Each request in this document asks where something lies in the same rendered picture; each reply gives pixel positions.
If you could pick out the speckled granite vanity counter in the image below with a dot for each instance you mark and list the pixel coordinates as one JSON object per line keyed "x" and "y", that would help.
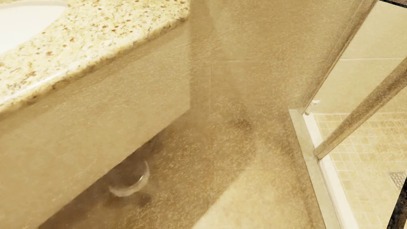
{"x": 95, "y": 35}

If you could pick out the beige vanity front panel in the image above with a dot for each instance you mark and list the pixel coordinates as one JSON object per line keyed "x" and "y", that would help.
{"x": 79, "y": 127}

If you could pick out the white shower threshold curb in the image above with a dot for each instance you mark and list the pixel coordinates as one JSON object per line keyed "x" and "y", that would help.
{"x": 321, "y": 178}

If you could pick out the glass shower door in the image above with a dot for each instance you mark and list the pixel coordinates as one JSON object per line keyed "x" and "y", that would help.
{"x": 359, "y": 121}

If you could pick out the white oval sink basin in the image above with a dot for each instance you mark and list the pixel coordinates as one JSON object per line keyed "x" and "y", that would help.
{"x": 22, "y": 22}

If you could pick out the square metal floor drain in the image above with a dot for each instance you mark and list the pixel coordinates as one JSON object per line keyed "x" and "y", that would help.
{"x": 398, "y": 179}

